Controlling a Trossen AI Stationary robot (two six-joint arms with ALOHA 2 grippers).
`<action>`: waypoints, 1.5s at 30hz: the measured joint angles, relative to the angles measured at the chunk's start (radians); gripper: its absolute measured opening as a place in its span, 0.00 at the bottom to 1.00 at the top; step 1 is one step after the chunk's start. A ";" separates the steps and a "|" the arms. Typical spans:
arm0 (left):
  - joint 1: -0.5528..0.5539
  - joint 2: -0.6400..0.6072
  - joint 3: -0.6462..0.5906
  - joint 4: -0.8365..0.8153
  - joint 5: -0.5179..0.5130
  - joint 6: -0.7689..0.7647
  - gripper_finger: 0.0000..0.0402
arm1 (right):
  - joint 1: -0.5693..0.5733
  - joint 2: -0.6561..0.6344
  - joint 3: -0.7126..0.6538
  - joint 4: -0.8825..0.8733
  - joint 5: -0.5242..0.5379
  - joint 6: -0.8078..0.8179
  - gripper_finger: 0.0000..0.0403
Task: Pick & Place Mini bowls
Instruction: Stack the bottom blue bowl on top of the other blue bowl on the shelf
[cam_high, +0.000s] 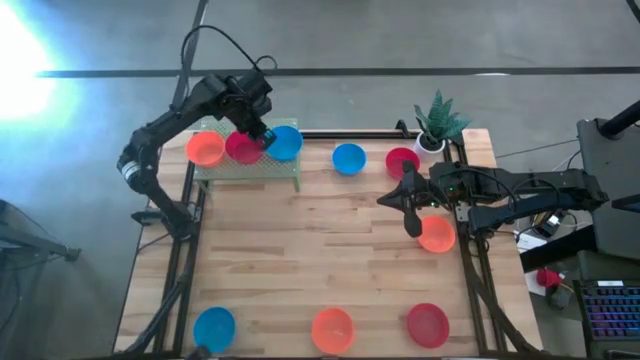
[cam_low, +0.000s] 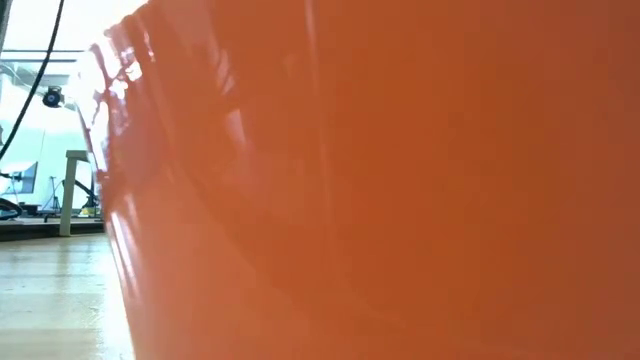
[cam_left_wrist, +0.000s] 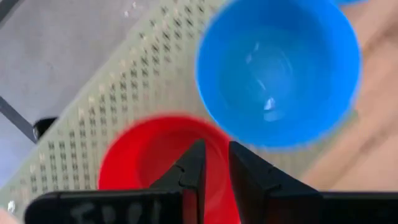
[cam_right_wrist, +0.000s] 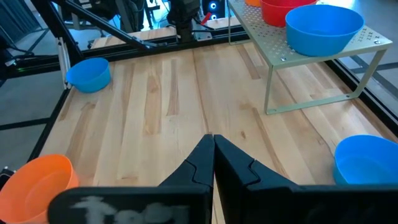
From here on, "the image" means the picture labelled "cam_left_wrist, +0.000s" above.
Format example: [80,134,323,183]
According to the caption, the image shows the red plastic mini bowl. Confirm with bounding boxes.
[97,114,242,224]

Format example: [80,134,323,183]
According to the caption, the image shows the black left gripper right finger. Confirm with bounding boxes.
[228,141,324,224]

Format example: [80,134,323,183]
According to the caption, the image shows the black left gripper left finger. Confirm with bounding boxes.
[149,138,207,224]

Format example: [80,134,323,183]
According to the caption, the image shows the green perforated metal shelf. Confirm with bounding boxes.
[0,0,358,218]

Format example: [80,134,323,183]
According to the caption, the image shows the black aluminium frame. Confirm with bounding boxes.
[32,116,59,141]

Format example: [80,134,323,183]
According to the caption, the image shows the blue plastic mini bowl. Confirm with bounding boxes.
[194,0,363,152]

